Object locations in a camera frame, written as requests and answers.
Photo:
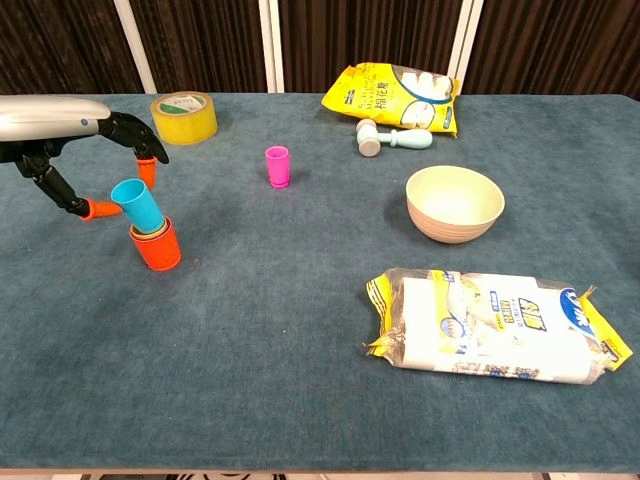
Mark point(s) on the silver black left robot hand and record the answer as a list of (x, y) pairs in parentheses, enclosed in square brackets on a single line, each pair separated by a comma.
[(45, 117)]

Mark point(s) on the teal table cloth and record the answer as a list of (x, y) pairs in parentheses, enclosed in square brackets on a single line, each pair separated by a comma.
[(300, 350)]

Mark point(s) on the yellow white clear food pack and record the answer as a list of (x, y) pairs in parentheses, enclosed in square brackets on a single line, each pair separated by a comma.
[(490, 325)]

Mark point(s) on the cyan plastic cup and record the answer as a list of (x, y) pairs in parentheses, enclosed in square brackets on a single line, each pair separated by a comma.
[(140, 205)]

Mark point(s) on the small pink plastic cup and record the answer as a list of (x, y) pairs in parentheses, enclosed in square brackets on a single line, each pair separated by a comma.
[(277, 167)]

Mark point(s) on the yellow marshmallow bag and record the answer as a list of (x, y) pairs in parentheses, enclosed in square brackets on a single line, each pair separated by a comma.
[(365, 100)]

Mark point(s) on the dark brown divider panel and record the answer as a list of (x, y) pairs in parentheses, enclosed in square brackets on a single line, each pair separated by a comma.
[(365, 30), (560, 45), (200, 45), (55, 45)]

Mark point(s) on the white divider frame post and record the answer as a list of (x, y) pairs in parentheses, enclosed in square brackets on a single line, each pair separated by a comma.
[(271, 45), (135, 45), (465, 40)]

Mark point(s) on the yellowish packing tape roll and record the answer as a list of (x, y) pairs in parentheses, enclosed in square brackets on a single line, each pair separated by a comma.
[(185, 125)]

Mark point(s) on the large orange plastic cup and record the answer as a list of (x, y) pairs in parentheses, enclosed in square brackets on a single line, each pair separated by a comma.
[(157, 252)]

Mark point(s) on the pale blue toy hammer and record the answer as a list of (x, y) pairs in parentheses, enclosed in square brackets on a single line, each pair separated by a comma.
[(370, 140)]

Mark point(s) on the beige bowl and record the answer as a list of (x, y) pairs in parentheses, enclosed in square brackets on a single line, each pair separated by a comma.
[(452, 200)]

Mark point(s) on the yellow plastic cup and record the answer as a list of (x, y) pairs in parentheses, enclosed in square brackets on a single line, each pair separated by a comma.
[(162, 231)]

